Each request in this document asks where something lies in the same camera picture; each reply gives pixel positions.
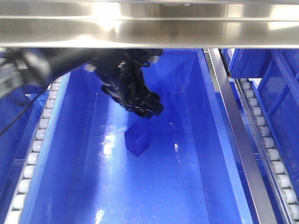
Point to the white roller track right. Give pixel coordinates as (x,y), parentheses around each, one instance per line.
(274,166)

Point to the steel shelf beam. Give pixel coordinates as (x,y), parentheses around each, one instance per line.
(150,23)

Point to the white roller track left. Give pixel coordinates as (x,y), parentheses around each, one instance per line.
(31,158)

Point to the blue target bin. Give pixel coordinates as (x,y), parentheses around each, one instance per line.
(100,164)

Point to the white roller track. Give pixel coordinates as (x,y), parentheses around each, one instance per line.
(274,166)
(31,158)

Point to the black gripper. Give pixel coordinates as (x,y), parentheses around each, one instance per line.
(120,71)

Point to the steel divider rail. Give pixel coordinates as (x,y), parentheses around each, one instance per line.
(257,195)

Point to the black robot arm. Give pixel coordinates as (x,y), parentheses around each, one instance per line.
(40,66)

